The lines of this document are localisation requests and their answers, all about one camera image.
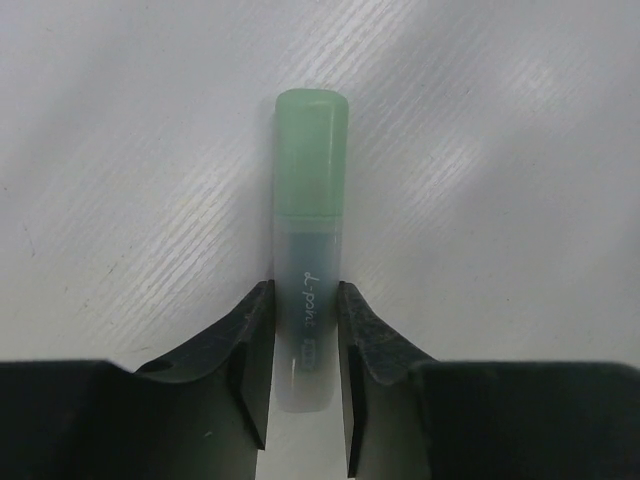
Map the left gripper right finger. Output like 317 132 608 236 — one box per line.
337 283 639 479

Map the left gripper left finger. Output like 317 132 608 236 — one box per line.
1 281 275 479

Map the mint cap translucent highlighter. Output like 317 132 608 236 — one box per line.
273 89 349 413

